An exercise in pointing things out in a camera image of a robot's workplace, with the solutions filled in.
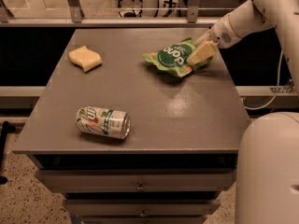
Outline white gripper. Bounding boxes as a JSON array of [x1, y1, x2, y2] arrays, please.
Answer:
[[187, 14, 241, 66]]

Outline green rice chip bag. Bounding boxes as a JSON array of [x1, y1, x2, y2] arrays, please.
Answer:
[[143, 37, 214, 77]]

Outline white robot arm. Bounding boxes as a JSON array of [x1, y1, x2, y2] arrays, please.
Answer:
[[188, 0, 299, 224]]

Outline grey drawer cabinet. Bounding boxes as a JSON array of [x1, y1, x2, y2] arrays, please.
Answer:
[[13, 28, 249, 224]]

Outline yellow sponge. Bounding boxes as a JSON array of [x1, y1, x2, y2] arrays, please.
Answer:
[[68, 46, 102, 73]]

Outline white green soda can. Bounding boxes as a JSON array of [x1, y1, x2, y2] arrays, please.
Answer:
[[76, 106, 131, 139]]

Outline middle grey drawer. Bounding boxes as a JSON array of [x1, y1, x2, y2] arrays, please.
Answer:
[[64, 200, 220, 217]]

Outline grey drawer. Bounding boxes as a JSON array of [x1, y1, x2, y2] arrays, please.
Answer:
[[64, 200, 220, 217], [36, 170, 236, 193]]

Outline top grey drawer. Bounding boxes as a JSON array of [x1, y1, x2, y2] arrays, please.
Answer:
[[36, 170, 236, 193]]

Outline black pole stand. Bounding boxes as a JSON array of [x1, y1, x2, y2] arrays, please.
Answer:
[[0, 121, 15, 171]]

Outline white cable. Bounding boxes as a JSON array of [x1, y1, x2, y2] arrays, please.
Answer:
[[243, 49, 285, 111]]

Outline metal railing frame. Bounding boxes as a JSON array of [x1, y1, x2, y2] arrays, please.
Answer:
[[0, 0, 246, 27]]

